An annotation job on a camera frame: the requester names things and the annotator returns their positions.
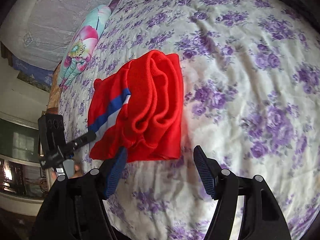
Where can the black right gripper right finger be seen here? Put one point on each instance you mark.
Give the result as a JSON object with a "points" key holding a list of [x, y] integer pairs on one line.
{"points": [[262, 217]]}

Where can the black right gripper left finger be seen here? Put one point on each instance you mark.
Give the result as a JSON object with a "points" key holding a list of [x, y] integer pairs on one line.
{"points": [[74, 208]]}

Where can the red pants with striped side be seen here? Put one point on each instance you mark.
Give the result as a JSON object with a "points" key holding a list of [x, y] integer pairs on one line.
{"points": [[140, 108]]}

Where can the person's left hand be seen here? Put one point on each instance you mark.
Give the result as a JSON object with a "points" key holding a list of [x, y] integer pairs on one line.
{"points": [[77, 172]]}

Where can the dark glass window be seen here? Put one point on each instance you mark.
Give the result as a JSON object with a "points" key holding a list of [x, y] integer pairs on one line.
{"points": [[19, 142]]}

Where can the brown quilted mattress edge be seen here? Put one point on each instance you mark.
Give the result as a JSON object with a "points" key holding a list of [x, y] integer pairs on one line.
{"points": [[55, 93]]}

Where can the blue patterned fabric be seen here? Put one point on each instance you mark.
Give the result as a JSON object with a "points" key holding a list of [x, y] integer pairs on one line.
{"points": [[40, 75]]}

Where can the folded teal pink floral quilt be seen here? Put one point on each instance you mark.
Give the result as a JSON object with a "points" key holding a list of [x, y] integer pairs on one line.
{"points": [[82, 45]]}

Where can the white lace curtain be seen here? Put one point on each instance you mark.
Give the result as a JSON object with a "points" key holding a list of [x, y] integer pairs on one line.
{"points": [[38, 32]]}

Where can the purple floral bed sheet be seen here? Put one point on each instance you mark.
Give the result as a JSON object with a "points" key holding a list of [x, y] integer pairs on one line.
{"points": [[251, 101]]}

